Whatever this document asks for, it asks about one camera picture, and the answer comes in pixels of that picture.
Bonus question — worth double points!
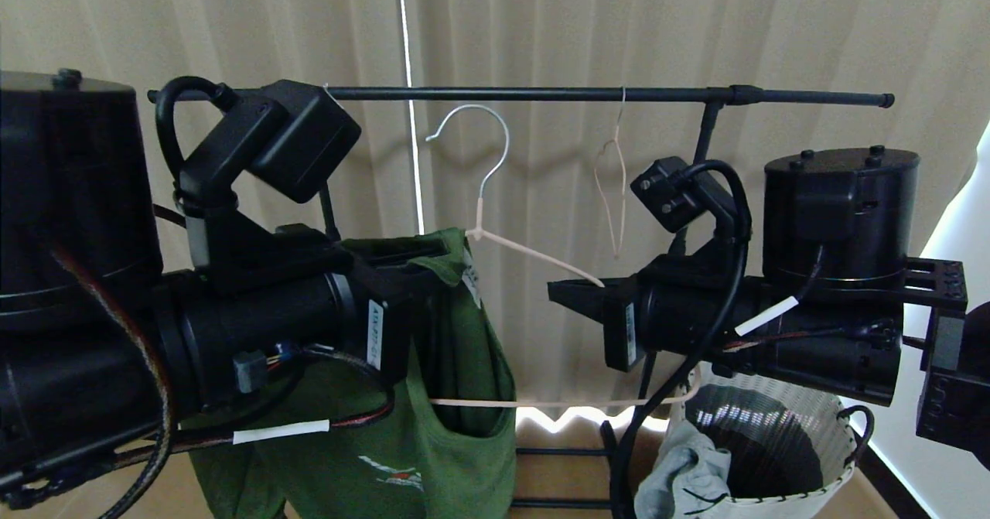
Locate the pale grey shorts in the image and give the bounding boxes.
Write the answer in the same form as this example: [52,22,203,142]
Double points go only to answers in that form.
[634,425,733,519]

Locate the white laundry basket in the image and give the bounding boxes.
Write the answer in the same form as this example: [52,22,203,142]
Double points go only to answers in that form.
[665,364,875,519]

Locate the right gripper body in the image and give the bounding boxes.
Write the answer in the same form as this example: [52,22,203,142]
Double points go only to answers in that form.
[603,258,766,373]

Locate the beige curtain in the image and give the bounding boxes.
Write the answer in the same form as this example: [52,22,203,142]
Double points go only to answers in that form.
[0,0,990,429]

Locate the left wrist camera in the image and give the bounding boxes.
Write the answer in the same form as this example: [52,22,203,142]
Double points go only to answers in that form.
[176,78,363,272]

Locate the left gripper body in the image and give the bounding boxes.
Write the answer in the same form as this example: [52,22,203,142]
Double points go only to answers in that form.
[165,229,435,413]

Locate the black clothes rack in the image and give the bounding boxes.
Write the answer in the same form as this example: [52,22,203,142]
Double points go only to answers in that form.
[147,84,896,519]

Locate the pink clothes hanger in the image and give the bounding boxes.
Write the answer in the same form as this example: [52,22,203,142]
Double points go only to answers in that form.
[425,104,702,411]
[594,87,629,261]

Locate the black cable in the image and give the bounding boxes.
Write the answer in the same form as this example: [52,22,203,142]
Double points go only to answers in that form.
[155,76,237,195]
[609,159,753,519]

